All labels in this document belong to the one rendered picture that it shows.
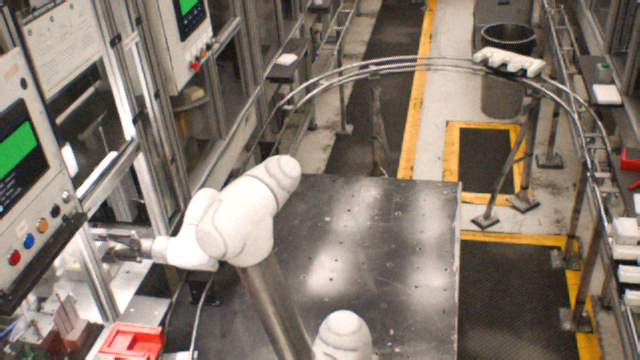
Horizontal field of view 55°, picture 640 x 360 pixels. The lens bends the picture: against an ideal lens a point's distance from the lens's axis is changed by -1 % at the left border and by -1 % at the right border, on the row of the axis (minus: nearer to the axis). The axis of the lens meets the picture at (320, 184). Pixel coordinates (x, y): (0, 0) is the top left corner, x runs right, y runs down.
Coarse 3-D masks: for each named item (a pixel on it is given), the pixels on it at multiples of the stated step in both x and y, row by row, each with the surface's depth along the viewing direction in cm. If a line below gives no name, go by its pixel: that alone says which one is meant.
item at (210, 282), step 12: (264, 144) 298; (276, 144) 292; (264, 156) 302; (192, 276) 223; (180, 288) 217; (192, 288) 225; (204, 288) 223; (192, 300) 229; (204, 300) 227; (216, 300) 227
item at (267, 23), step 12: (264, 0) 330; (264, 12) 331; (300, 12) 407; (264, 24) 333; (276, 24) 355; (264, 36) 334; (276, 36) 356; (264, 48) 335; (276, 48) 358; (264, 60) 337
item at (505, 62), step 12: (492, 48) 348; (480, 60) 345; (492, 60) 336; (504, 60) 339; (516, 60) 333; (528, 60) 332; (540, 60) 330; (504, 72) 335; (516, 72) 332; (528, 72) 323
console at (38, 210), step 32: (0, 64) 136; (0, 96) 136; (32, 96) 147; (0, 128) 135; (32, 192) 149; (64, 192) 161; (0, 224) 139; (32, 224) 150; (0, 256) 139; (32, 256) 150; (0, 288) 140
